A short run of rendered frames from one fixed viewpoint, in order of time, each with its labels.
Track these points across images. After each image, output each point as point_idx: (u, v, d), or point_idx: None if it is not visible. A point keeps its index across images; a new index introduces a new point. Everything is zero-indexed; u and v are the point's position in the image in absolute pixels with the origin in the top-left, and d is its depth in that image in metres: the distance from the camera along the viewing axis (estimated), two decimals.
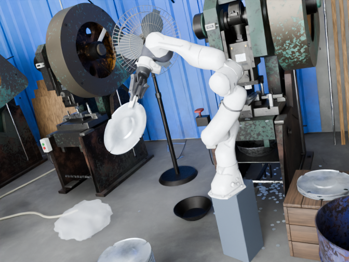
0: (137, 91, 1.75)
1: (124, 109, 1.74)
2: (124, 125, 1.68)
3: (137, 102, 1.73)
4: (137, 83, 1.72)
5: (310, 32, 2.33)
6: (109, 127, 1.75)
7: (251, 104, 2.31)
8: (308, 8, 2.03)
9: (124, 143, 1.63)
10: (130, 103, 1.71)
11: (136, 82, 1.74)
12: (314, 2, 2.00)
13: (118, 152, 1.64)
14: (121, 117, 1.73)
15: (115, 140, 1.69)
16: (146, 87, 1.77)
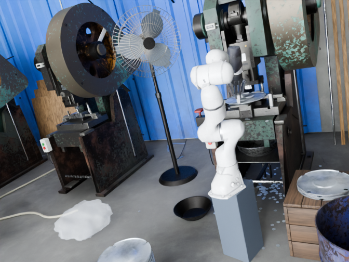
0: (236, 90, 2.18)
1: (254, 100, 2.25)
2: (245, 97, 2.34)
3: (235, 96, 2.23)
4: None
5: None
6: (262, 94, 2.34)
7: (251, 104, 2.31)
8: None
9: None
10: (239, 99, 2.24)
11: (240, 84, 2.16)
12: None
13: (242, 94, 2.48)
14: (254, 98, 2.29)
15: (249, 94, 2.42)
16: None
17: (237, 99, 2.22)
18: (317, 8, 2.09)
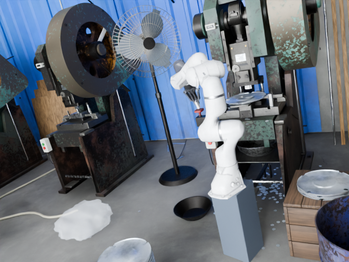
0: (192, 97, 2.38)
1: (258, 93, 2.39)
2: (246, 96, 2.35)
3: (194, 102, 2.43)
4: (195, 92, 2.36)
5: None
6: (243, 94, 2.47)
7: (251, 104, 2.31)
8: None
9: (234, 101, 2.33)
10: (198, 105, 2.42)
11: (194, 92, 2.35)
12: None
13: (227, 102, 2.37)
14: (252, 94, 2.40)
15: (235, 99, 2.40)
16: (187, 92, 2.38)
17: (196, 105, 2.42)
18: None
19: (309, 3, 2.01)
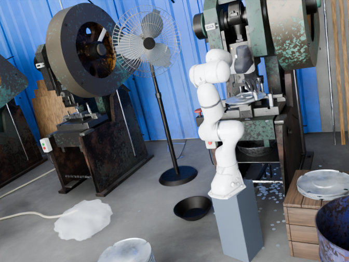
0: (252, 87, 2.17)
1: (229, 100, 2.41)
2: (243, 97, 2.36)
3: (252, 93, 2.22)
4: (255, 81, 2.16)
5: None
6: (235, 103, 2.29)
7: (251, 104, 2.31)
8: None
9: (257, 96, 2.31)
10: (256, 96, 2.22)
11: (254, 82, 2.14)
12: None
13: (261, 97, 2.26)
14: (233, 100, 2.37)
15: (249, 100, 2.28)
16: (245, 81, 2.18)
17: (254, 96, 2.21)
18: (317, 9, 2.08)
19: None
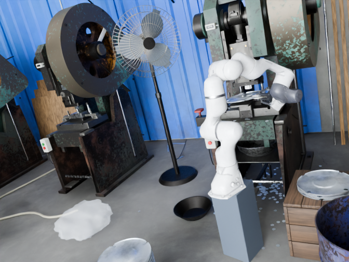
0: (265, 97, 2.16)
1: (233, 101, 2.29)
2: (243, 96, 2.35)
3: (258, 100, 2.21)
4: (264, 94, 2.13)
5: (310, 23, 2.35)
6: (251, 97, 2.24)
7: (251, 104, 2.31)
8: (308, 11, 2.05)
9: (253, 93, 2.40)
10: (256, 94, 2.23)
11: (267, 93, 2.12)
12: (314, 5, 2.01)
13: None
14: (240, 100, 2.29)
15: (256, 94, 2.32)
16: (268, 103, 2.13)
17: (259, 97, 2.23)
18: None
19: None
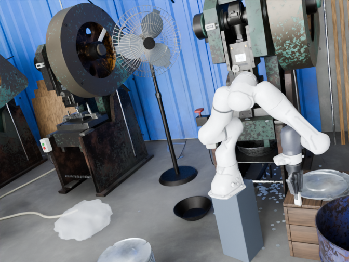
0: (296, 186, 1.63)
1: None
2: (316, 183, 1.81)
3: (294, 197, 1.65)
4: None
5: None
6: (300, 193, 1.76)
7: None
8: None
9: (335, 187, 1.74)
10: (298, 199, 1.66)
11: (297, 177, 1.64)
12: (316, 12, 2.09)
13: (339, 193, 1.68)
14: None
15: (322, 192, 1.72)
16: (288, 182, 1.61)
17: (299, 199, 1.64)
18: None
19: None
